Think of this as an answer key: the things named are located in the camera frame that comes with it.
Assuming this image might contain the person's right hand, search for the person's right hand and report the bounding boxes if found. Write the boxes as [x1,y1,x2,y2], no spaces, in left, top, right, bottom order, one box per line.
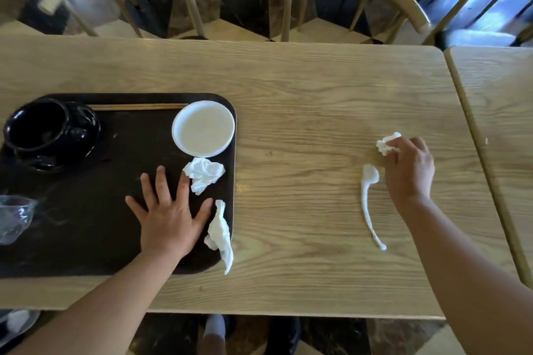
[384,136,436,212]

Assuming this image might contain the person's left hand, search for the person's left hand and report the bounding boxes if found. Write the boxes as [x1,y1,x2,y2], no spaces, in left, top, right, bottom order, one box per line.
[125,166,214,259]

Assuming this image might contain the small white tissue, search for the small white tissue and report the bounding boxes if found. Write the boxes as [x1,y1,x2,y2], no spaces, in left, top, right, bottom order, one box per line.
[376,132,402,156]

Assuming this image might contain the person's left forearm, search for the person's left forearm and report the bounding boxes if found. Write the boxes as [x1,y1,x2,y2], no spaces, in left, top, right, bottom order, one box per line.
[8,248,185,355]

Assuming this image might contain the person's right forearm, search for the person's right forearm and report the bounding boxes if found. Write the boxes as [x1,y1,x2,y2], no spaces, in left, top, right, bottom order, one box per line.
[395,196,533,355]

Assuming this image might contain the long twisted white napkin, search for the long twisted white napkin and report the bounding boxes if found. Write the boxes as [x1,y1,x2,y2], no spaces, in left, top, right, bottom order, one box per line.
[203,200,235,275]

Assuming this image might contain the crumpled white napkin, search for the crumpled white napkin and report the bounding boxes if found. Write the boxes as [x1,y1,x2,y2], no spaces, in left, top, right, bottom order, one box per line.
[182,157,226,196]

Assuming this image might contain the black serving tray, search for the black serving tray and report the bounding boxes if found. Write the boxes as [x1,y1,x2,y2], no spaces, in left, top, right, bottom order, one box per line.
[0,93,237,279]

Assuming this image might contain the white cream spill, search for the white cream spill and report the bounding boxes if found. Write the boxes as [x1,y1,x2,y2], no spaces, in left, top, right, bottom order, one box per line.
[361,164,388,251]

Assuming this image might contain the white round plate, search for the white round plate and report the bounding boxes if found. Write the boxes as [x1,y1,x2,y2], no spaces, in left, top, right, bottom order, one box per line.
[172,100,236,158]

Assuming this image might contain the wooden chopstick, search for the wooden chopstick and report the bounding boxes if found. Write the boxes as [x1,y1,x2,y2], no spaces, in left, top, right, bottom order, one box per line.
[91,107,187,112]
[89,103,189,108]

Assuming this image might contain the black ceramic pot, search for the black ceramic pot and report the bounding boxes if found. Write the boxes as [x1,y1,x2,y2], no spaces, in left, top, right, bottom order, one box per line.
[3,98,101,173]

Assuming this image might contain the person's white sock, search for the person's white sock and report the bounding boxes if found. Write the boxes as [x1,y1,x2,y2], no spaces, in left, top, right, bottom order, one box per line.
[202,314,228,355]

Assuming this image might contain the clear plastic cup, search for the clear plastic cup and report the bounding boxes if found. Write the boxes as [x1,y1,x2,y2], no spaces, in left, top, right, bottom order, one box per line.
[0,195,38,246]

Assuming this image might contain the person's black shoe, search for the person's black shoe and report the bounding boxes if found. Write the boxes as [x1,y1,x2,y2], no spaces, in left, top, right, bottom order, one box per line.
[264,317,301,355]

